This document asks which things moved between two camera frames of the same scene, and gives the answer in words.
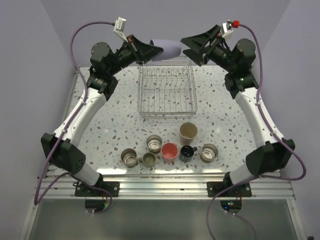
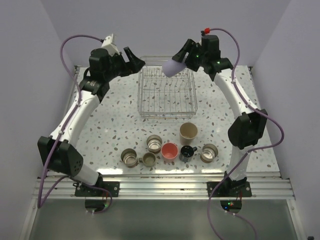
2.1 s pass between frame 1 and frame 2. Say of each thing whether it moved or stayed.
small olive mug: stayed
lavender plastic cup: moved
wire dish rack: stayed
